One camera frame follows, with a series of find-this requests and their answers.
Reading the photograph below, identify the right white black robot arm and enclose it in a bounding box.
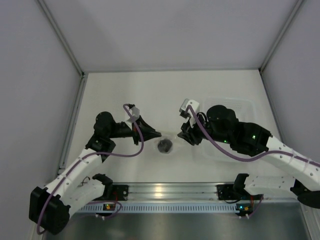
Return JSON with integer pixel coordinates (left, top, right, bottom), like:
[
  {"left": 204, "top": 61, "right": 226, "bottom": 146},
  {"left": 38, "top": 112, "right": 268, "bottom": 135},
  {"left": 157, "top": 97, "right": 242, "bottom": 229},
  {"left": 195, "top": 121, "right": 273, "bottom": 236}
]
[{"left": 178, "top": 101, "right": 320, "bottom": 209}]

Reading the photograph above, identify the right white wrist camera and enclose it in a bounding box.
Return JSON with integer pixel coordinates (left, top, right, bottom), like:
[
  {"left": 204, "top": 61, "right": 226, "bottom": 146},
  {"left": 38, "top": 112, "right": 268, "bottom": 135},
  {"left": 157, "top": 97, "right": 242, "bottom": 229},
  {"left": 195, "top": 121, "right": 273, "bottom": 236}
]
[{"left": 179, "top": 98, "right": 200, "bottom": 127}]

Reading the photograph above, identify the slotted grey cable duct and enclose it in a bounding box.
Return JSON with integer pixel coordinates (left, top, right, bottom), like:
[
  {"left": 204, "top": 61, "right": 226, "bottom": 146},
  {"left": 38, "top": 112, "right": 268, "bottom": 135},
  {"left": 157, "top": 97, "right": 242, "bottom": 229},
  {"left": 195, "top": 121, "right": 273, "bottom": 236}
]
[{"left": 78, "top": 202, "right": 251, "bottom": 214}]

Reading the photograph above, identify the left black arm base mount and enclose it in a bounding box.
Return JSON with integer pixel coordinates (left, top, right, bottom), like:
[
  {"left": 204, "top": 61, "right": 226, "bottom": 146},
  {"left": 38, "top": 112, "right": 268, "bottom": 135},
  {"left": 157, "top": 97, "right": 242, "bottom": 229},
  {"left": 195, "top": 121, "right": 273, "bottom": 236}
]
[{"left": 110, "top": 184, "right": 129, "bottom": 201}]

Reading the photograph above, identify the left aluminium frame post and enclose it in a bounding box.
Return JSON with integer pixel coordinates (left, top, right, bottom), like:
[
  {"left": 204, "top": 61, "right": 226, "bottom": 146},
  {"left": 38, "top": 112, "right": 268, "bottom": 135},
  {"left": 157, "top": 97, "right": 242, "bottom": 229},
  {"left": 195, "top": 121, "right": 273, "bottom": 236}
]
[{"left": 35, "top": 0, "right": 88, "bottom": 174}]

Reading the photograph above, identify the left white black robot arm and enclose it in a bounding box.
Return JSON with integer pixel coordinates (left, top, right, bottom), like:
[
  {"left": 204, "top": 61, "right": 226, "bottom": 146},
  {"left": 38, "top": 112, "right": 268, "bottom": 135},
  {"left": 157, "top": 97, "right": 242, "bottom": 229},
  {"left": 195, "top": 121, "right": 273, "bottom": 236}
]
[{"left": 29, "top": 104, "right": 162, "bottom": 235}]

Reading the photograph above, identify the aluminium frame post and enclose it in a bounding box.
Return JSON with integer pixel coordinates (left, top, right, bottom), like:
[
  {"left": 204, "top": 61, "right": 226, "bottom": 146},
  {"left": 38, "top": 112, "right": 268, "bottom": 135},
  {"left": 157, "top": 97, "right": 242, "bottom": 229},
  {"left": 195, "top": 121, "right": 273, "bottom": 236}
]
[
  {"left": 258, "top": 0, "right": 307, "bottom": 76},
  {"left": 35, "top": 0, "right": 88, "bottom": 174}
]

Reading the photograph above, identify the black fake food piece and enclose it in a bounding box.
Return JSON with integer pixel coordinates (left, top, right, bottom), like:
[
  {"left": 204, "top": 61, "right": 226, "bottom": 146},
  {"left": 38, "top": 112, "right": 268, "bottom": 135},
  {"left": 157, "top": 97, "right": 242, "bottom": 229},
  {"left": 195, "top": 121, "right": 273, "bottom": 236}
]
[{"left": 157, "top": 138, "right": 173, "bottom": 154}]

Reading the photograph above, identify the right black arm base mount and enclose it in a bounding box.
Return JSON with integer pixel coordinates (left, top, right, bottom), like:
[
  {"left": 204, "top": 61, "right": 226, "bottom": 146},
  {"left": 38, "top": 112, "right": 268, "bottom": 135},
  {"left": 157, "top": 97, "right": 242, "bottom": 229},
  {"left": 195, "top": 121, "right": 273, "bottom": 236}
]
[{"left": 216, "top": 183, "right": 238, "bottom": 202}]

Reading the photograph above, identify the right aluminium frame post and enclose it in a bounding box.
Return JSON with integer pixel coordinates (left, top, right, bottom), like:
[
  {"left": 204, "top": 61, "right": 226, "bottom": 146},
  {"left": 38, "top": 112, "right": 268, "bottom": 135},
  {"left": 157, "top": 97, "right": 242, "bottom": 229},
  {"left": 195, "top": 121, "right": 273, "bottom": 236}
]
[{"left": 258, "top": 0, "right": 307, "bottom": 76}]

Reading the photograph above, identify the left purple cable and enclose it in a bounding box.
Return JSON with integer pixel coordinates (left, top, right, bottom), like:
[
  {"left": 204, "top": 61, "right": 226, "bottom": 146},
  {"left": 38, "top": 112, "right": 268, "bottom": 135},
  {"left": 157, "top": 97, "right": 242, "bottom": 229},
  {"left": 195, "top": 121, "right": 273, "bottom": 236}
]
[{"left": 36, "top": 103, "right": 145, "bottom": 235}]

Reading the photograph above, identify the translucent white plastic bin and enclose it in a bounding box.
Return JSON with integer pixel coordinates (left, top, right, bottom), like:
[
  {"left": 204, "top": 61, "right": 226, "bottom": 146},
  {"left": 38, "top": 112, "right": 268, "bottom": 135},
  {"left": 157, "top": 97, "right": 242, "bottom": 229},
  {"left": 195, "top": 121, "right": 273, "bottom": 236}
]
[{"left": 192, "top": 97, "right": 262, "bottom": 163}]

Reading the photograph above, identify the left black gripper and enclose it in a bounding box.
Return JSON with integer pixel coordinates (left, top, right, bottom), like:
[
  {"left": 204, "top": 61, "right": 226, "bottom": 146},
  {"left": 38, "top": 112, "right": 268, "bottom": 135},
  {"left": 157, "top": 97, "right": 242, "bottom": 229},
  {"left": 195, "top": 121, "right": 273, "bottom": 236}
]
[{"left": 107, "top": 115, "right": 161, "bottom": 145}]

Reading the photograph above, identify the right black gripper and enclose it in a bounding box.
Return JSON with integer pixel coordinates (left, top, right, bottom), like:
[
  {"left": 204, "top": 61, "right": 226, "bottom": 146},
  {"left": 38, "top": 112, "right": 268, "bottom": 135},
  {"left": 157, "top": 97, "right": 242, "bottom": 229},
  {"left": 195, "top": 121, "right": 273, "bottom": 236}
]
[{"left": 178, "top": 113, "right": 232, "bottom": 146}]

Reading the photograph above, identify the clear zip top bag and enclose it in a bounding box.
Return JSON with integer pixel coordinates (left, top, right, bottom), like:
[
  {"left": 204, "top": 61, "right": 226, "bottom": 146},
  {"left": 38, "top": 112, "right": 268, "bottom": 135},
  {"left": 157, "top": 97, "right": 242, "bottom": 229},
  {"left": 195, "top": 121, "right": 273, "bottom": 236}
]
[{"left": 153, "top": 132, "right": 185, "bottom": 155}]

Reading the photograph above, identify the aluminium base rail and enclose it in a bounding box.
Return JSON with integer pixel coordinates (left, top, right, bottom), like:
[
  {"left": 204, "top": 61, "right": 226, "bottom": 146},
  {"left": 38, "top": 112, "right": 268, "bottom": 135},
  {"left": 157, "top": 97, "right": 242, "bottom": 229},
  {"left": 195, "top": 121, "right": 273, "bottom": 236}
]
[{"left": 107, "top": 181, "right": 296, "bottom": 202}]

